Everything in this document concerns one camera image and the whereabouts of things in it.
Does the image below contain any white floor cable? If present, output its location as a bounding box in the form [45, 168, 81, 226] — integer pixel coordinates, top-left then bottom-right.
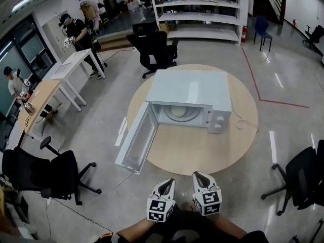
[101, 172, 134, 197]

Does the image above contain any black floor cable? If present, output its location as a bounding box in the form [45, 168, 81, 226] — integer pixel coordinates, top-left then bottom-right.
[45, 197, 114, 234]

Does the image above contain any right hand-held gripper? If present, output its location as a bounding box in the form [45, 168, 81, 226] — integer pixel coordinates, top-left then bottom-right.
[192, 171, 223, 217]

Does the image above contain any person's left forearm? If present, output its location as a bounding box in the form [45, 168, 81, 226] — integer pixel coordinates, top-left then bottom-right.
[116, 218, 158, 240]

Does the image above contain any thin grey cable loop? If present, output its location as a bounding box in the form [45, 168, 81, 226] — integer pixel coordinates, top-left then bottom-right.
[230, 97, 260, 134]

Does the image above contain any wooden platform step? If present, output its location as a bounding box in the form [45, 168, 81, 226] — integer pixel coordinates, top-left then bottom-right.
[97, 35, 137, 52]

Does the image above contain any black mesh office chair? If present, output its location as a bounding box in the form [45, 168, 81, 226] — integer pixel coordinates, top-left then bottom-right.
[126, 21, 179, 79]

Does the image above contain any dark framed window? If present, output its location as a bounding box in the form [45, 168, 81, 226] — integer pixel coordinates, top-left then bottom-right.
[0, 14, 58, 123]

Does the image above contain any staircase with railing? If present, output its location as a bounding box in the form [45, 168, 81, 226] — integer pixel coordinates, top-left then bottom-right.
[253, 0, 287, 25]

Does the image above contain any white rectangular table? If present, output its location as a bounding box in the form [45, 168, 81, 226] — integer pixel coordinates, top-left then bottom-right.
[49, 48, 106, 112]

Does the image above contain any white microwave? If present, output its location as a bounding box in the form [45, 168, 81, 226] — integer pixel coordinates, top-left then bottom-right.
[114, 69, 233, 175]

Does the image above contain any person's right forearm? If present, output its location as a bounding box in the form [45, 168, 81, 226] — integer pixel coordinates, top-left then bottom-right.
[212, 214, 248, 238]

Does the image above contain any flat grey tray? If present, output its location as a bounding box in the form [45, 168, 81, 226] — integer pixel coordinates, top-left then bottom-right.
[54, 61, 73, 76]

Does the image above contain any long wooden desk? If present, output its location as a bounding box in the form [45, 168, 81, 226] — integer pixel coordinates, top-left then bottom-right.
[17, 79, 62, 147]

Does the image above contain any blue chair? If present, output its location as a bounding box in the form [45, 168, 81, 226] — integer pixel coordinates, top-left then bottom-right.
[253, 15, 274, 53]

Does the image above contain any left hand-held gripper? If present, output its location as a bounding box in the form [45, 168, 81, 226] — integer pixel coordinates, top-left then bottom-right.
[146, 178, 176, 223]

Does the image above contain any person's black printed shirt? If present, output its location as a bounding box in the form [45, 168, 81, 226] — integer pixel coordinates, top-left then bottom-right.
[93, 203, 269, 243]

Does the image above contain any cream round bowl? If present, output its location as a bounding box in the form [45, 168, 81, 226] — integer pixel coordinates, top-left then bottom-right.
[170, 106, 189, 118]

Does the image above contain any coat rack with clothes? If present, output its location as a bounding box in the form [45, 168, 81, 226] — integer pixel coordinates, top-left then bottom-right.
[80, 1, 100, 23]

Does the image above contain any round wooden table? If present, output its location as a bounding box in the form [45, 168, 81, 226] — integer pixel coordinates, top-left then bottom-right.
[126, 64, 259, 176]

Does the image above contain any white storage shelf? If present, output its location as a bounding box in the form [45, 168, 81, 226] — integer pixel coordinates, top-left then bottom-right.
[149, 0, 249, 47]

